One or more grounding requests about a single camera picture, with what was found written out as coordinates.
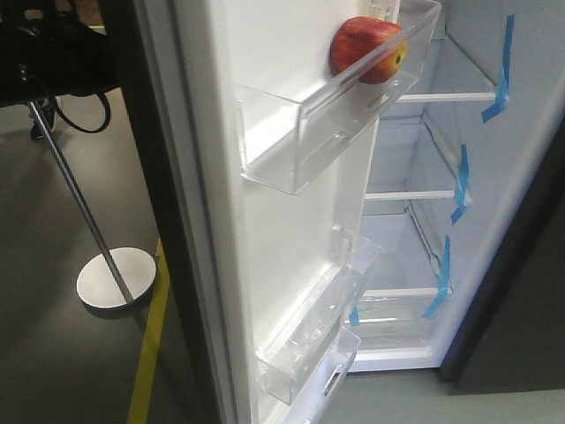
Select clear crisper drawer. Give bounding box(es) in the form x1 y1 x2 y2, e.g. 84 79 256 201
345 288 448 350

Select red yellow apple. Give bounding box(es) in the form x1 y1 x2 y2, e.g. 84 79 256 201
329 16 410 85

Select clear upper door bin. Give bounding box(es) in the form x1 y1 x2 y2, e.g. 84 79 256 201
237 1 441 194

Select open white fridge door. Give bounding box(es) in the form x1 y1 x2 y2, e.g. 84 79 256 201
101 0 442 424

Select clear bottom door bin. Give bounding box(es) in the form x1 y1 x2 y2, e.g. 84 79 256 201
283 328 361 424

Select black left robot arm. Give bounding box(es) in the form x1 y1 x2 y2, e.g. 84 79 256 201
1 1 119 107

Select clear door bin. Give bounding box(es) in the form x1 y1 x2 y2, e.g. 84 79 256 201
283 328 361 424
255 225 382 405
237 1 441 194

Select metal stand with round base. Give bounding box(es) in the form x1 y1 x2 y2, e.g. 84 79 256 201
27 101 157 311

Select clear lower door bin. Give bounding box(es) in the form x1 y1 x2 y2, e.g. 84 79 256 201
255 225 382 405

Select dark grey fridge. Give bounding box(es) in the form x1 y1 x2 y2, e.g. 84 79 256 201
350 1 564 394

